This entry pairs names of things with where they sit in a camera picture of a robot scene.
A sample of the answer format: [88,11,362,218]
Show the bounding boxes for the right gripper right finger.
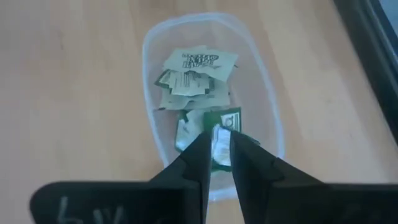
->
[229,130,398,224]

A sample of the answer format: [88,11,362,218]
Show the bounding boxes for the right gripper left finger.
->
[29,131,213,224]

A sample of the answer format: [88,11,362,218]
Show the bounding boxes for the dark green sweetener packet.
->
[203,107,243,133]

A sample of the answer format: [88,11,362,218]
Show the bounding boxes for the clear plastic container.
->
[142,12,285,202]

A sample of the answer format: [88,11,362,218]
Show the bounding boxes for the black aluminium table frame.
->
[333,0,398,144]

